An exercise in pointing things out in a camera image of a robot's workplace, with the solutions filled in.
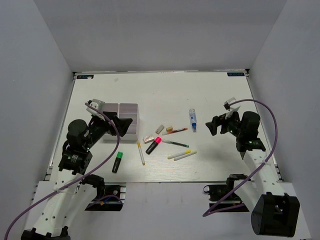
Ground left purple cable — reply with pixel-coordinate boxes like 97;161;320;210
4;102;124;240

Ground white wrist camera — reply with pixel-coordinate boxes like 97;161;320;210
223;97;241;120
86;98;105;116

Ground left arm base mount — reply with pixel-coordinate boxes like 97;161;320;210
85;183;126;212

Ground green black highlighter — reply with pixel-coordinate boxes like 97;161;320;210
112;151;124;174

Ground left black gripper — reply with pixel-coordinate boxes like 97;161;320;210
84;111;133;150

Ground pink black highlighter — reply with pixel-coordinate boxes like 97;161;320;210
145;136;162;155

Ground left white organizer bin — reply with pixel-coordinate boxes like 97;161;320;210
102;103;119;142

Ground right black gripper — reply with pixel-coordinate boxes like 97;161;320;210
206;108;245;138

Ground white staples box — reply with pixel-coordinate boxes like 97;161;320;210
143;134;155;144

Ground white marker orange caps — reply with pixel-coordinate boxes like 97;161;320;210
137;142;146;166

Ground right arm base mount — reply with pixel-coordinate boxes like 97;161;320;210
202;183;251;214

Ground white marker yellow cap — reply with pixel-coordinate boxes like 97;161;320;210
167;150;191;160

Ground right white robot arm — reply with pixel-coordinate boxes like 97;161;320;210
203;111;300;238

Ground blue table label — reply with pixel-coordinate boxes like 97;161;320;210
227;72;245;77
76;74;94;80

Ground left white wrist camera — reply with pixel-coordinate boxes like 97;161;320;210
86;98;105;116

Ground red ink gel pen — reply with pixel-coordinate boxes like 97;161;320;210
162;127;188;136

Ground green ink gel pen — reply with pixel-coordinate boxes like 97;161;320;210
162;139;190;148

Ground dirty white eraser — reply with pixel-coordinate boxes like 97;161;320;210
155;124;164;134

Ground right white organizer bin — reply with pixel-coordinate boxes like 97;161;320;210
117;103;139;143

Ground clear blue spray bottle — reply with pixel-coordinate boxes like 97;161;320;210
189;108;197;133

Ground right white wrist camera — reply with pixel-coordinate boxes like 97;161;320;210
223;97;241;120

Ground white organizer bin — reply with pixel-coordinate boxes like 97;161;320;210
102;103;119;142
117;103;139;143

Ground right blue table label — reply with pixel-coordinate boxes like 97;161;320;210
227;72;245;77

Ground white marker pale cap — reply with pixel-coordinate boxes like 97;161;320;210
173;151;197;161

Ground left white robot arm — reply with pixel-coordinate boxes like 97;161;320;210
21;111;133;240

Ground left blue table label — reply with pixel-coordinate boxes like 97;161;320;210
76;74;94;80

